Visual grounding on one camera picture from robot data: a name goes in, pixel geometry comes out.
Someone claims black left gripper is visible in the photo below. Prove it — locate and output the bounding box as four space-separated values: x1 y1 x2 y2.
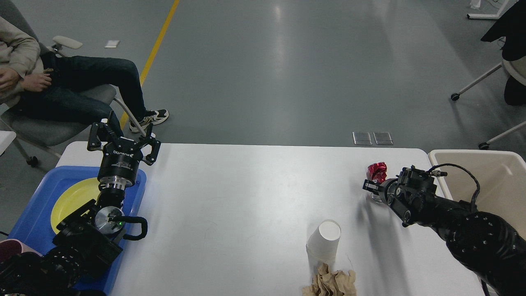
87 111 160 190

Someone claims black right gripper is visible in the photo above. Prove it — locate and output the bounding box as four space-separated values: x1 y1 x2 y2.
362 178 398 205

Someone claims crushed red soda can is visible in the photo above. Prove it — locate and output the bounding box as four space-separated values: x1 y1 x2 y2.
366 162 387 204

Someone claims yellow plastic plate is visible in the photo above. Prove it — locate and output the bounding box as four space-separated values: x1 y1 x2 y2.
50 178 100 234

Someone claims white paper cup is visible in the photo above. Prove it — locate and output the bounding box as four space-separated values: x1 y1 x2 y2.
306 219 341 263

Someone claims brown paper ball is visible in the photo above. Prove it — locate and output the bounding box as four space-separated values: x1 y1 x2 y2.
301 263 357 296

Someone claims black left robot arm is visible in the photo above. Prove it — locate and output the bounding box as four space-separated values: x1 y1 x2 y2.
1 119 161 296

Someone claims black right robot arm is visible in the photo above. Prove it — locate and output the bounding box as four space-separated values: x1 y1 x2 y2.
363 162 526 296

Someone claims metal floor socket cover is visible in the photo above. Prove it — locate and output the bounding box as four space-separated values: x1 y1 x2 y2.
353 132 393 146

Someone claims grey office chair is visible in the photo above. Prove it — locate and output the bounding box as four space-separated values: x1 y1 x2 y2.
0 0 138 167

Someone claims seated person beige sweater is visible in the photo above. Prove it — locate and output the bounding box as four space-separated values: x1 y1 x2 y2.
0 18 169 136

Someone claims white desk corner left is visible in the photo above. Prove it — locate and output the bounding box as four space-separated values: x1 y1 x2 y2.
0 130 16 156

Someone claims blue plastic tray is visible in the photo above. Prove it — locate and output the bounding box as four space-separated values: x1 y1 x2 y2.
8 166 147 296

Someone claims beige plastic waste bin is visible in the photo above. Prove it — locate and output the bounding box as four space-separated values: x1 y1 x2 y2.
428 149 526 238

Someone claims pink mug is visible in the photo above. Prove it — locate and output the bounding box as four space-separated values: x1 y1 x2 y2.
0 239 42 263

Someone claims white chair with black jacket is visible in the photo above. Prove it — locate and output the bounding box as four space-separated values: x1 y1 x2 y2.
450 0 526 150

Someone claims white table leg base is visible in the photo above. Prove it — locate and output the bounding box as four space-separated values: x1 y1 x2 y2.
466 0 517 20

